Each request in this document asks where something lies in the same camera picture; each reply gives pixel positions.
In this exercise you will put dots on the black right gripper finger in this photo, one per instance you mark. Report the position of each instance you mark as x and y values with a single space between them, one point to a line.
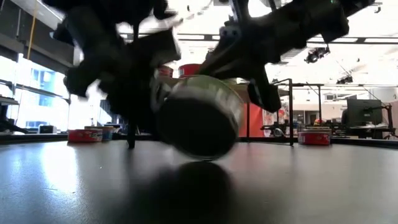
224 68
267 93

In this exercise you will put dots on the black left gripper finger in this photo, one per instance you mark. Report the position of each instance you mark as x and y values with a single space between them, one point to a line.
133 105

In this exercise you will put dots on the red label seafood can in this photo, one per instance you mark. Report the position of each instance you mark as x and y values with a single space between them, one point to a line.
85 136
189 70
314 138

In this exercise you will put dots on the green label seafood can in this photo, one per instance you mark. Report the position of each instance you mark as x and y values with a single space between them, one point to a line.
199 124

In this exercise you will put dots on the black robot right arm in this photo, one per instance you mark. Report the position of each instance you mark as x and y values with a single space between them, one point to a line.
326 18

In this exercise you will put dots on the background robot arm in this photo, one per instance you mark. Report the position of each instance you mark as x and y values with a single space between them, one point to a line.
276 132

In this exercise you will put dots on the wooden shelf black metal legs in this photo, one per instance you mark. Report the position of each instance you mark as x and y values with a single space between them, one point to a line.
290 124

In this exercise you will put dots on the orange fabric panel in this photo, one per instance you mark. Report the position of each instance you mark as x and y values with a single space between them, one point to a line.
256 124

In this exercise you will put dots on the black ceiling spotlight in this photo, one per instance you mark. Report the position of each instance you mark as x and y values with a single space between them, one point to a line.
315 55
344 80

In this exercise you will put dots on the long ceiling light bar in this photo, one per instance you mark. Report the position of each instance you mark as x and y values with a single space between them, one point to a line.
342 40

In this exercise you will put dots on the white box device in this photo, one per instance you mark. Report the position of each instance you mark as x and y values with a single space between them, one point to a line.
47 129

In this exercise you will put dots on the black computer monitor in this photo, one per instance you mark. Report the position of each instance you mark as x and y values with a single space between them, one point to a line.
363 112

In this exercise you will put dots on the black metal rack frame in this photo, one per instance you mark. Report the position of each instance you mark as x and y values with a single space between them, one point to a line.
319 102

